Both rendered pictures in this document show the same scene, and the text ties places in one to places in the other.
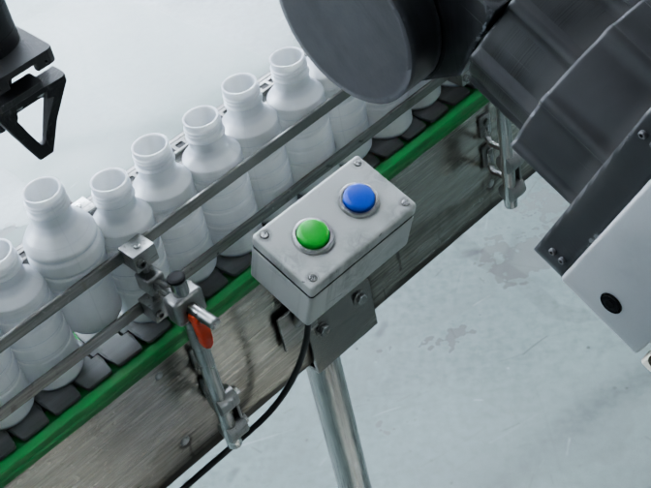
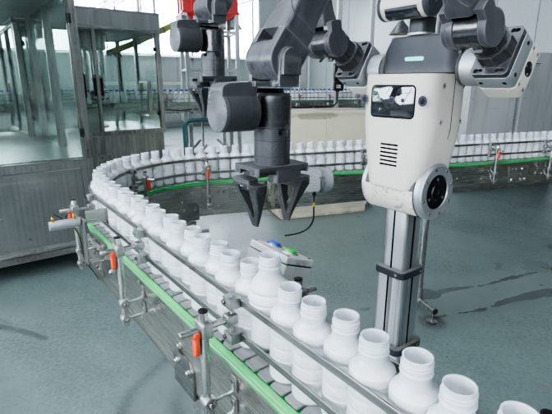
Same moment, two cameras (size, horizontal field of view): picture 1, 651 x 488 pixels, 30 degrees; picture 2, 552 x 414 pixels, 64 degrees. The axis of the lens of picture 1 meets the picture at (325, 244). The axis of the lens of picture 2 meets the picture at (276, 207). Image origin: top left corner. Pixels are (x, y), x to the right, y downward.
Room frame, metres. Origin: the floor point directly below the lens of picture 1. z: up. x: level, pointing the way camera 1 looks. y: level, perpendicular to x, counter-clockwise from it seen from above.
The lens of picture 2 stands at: (0.87, 0.92, 1.47)
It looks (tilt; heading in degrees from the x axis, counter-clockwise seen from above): 16 degrees down; 269
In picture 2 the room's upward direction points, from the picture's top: straight up
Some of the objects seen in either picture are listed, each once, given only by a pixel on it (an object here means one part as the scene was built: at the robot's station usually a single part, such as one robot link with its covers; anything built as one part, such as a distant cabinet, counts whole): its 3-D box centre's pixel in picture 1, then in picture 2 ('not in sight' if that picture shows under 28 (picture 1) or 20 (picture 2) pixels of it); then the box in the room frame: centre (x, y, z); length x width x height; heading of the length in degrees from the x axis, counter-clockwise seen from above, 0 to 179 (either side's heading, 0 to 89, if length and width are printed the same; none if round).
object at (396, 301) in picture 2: not in sight; (394, 322); (0.47, -0.32, 0.74); 0.11 x 0.11 x 0.40; 36
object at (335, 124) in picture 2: not in sight; (315, 160); (0.32, -4.21, 0.59); 1.10 x 0.62 x 1.18; 18
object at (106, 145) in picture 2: not in sight; (84, 108); (3.34, -5.12, 1.15); 1.63 x 1.62 x 2.30; 126
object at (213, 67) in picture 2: not in sight; (213, 68); (1.01, -0.21, 1.51); 0.10 x 0.07 x 0.07; 36
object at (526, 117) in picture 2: not in sight; (526, 118); (-2.99, -5.68, 0.96); 0.82 x 0.50 x 1.91; 18
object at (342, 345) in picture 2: not in sight; (343, 365); (0.77, 0.38, 1.08); 0.06 x 0.06 x 0.17
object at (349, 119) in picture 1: (334, 90); (180, 255); (1.08, -0.05, 1.08); 0.06 x 0.06 x 0.17
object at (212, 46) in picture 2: not in sight; (209, 41); (1.01, -0.21, 1.57); 0.07 x 0.06 x 0.07; 36
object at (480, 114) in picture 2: not in sight; (477, 120); (-2.13, -5.41, 0.96); 0.82 x 0.50 x 1.91; 18
